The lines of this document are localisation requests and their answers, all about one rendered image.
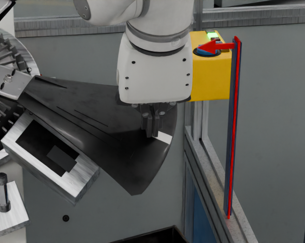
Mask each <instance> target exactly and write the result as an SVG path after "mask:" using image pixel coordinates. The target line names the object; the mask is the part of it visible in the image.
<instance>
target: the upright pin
mask: <svg viewBox="0 0 305 243"><path fill-rule="evenodd" d="M7 183H8V180H7V174H5V173H0V212H3V213H5V212H8V211H10V210H11V201H10V200H9V197H8V189H7Z"/></svg>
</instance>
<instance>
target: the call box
mask: <svg viewBox="0 0 305 243"><path fill-rule="evenodd" d="M215 33H216V34H217V35H218V37H219V38H220V40H221V41H222V43H225V42H224V40H223V39H222V37H221V36H220V34H219V33H218V31H216V30H215ZM190 37H191V44H192V57H193V78H192V90H191V100H190V101H188V102H191V101H206V100H221V99H229V93H230V75H231V58H232V52H231V51H230V49H229V52H227V53H222V52H220V50H217V53H216V54H213V55H202V54H199V53H197V47H198V46H199V45H201V44H206V43H208V42H210V41H211V40H210V38H209V37H208V35H207V34H206V32H205V31H191V32H190Z"/></svg>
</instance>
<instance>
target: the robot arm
mask: <svg viewBox="0 0 305 243"><path fill-rule="evenodd" d="M73 2H74V5H75V8H76V10H77V12H78V14H79V15H80V17H81V18H82V19H83V20H84V21H85V22H87V23H88V24H91V25H93V26H97V27H107V26H112V25H116V24H119V23H122V22H126V31H125V32H124V33H123V36H122V39H121V43H120V48H119V56H118V65H117V85H118V86H119V87H118V90H117V93H116V96H115V100H116V104H117V105H119V106H127V107H128V106H131V107H132V108H133V109H135V110H136V111H138V112H139V113H141V128H142V130H144V129H145V130H146V136H147V137H151V136H152V135H153V136H154V137H158V132H159V128H162V124H163V117H164V116H165V115H166V113H167V111H168V110H169V109H171V108H172V107H173V106H175V105H176V104H177V103H183V102H187V101H190V100H191V90H192V78H193V57H192V44H191V37H190V32H191V24H193V6H194V0H73ZM149 103H153V105H152V106H150V104H149Z"/></svg>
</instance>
